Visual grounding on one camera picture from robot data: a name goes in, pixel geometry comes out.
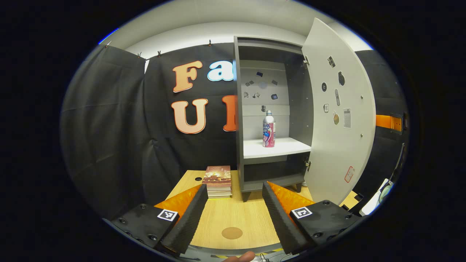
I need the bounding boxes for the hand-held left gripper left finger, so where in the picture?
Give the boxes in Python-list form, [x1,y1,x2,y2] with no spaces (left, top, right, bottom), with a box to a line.
[104,184,208,254]

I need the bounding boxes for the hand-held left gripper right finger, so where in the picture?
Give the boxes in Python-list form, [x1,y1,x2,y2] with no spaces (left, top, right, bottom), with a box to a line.
[262,181,364,255]

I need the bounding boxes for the round brown coaster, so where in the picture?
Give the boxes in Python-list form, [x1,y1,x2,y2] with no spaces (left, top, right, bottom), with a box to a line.
[221,227,243,240]

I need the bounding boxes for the white cabinet door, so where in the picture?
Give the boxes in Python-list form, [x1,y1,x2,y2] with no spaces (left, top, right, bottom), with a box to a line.
[301,17,376,206]

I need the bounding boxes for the silver bottle with pink label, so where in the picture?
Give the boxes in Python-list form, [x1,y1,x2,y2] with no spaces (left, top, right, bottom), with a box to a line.
[262,110,276,148]

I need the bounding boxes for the grey cabinet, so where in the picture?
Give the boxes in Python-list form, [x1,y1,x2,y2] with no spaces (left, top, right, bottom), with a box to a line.
[233,36,314,202]

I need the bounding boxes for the stack of white paged books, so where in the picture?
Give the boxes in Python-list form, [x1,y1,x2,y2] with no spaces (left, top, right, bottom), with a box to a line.
[206,185,233,199]

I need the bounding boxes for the brown cover book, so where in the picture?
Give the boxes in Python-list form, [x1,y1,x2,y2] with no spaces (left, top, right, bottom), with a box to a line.
[202,166,232,187]

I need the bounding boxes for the black backdrop cloth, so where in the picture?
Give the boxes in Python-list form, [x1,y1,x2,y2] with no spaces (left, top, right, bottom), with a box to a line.
[60,43,410,219]

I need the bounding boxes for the thin dark cables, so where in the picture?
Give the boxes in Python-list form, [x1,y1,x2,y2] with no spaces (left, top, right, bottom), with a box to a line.
[255,253,290,262]

